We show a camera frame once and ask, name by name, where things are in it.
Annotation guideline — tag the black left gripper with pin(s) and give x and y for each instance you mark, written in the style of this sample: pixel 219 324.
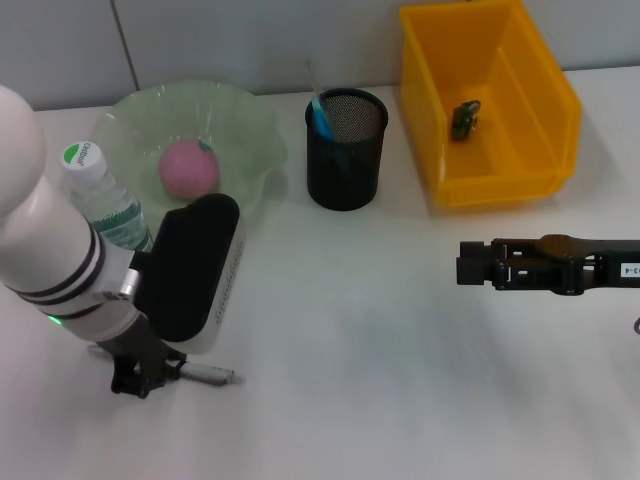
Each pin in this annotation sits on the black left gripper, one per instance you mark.
pixel 135 340

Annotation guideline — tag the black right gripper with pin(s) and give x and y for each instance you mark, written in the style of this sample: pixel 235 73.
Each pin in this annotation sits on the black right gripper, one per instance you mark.
pixel 595 262

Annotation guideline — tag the grey transparent pen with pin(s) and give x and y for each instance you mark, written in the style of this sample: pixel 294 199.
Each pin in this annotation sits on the grey transparent pen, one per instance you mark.
pixel 210 373

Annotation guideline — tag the green plastic wrapper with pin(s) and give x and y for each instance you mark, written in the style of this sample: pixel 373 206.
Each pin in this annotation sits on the green plastic wrapper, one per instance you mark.
pixel 466 120

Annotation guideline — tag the clear bottle with green label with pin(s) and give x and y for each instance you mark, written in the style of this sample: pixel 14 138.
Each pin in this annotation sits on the clear bottle with green label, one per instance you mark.
pixel 107 200

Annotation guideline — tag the blue scissors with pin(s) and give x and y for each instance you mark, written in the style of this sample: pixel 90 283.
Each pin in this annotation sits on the blue scissors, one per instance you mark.
pixel 322 120

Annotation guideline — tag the pink toy peach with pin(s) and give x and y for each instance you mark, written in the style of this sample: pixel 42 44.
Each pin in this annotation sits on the pink toy peach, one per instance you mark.
pixel 190 170

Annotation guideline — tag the transparent plastic ruler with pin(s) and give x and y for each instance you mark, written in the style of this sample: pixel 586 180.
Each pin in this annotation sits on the transparent plastic ruler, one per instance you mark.
pixel 316 85

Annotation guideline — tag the black mesh pen holder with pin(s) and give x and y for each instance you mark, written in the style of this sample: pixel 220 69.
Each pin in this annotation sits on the black mesh pen holder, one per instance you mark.
pixel 345 165

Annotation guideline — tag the green glass fruit plate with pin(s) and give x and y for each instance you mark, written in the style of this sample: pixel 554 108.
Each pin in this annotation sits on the green glass fruit plate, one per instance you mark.
pixel 235 125

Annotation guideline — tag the yellow plastic bin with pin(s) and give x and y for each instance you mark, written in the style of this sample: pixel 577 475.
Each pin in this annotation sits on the yellow plastic bin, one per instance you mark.
pixel 500 145

